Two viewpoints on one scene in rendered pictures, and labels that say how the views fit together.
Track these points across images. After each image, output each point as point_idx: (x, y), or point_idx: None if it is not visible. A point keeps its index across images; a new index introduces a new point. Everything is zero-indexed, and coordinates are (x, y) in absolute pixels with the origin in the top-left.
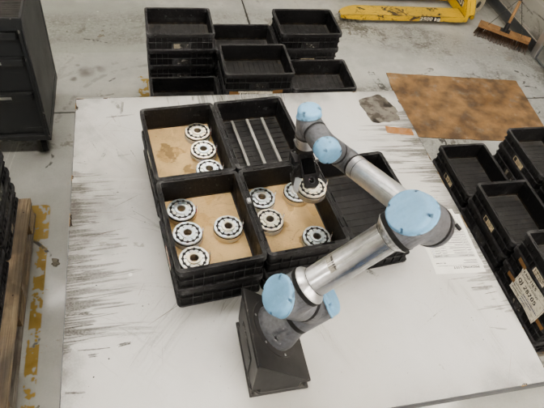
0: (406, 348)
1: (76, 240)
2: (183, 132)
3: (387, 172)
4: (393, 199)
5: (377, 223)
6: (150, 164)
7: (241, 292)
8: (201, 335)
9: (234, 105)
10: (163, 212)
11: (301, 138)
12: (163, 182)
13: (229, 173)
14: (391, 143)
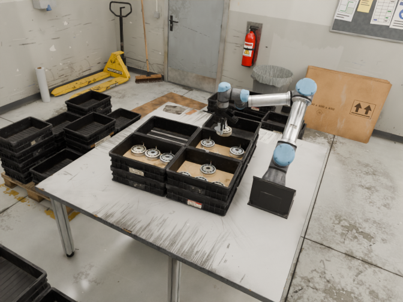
0: (294, 168)
1: (144, 233)
2: (130, 154)
3: None
4: (298, 86)
5: (297, 100)
6: (138, 174)
7: (254, 177)
8: (244, 217)
9: (141, 129)
10: (188, 176)
11: (225, 100)
12: (168, 168)
13: (185, 148)
14: (195, 117)
